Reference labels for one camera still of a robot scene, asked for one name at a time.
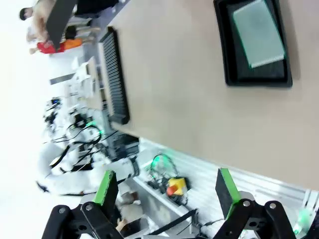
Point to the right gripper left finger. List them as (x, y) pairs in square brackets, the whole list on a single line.
[(104, 194)]

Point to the black slotted PCB rack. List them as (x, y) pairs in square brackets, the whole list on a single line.
[(115, 77)]

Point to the black foam pad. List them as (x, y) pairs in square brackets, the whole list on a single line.
[(264, 72)]

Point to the aluminium frame rail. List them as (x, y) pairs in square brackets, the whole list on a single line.
[(224, 179)]

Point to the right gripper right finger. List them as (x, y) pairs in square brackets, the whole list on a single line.
[(230, 196)]

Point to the yellow emergency stop button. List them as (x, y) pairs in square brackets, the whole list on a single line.
[(176, 186)]

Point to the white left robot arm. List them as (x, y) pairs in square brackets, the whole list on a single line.
[(82, 171)]

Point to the person in orange hoodie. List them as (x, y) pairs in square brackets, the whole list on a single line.
[(71, 44)]

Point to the person's left hand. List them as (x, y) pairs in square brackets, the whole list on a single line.
[(41, 20)]

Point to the black plastic tray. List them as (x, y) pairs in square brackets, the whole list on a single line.
[(230, 49)]

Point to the green PCB board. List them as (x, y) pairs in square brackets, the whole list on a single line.
[(259, 35)]

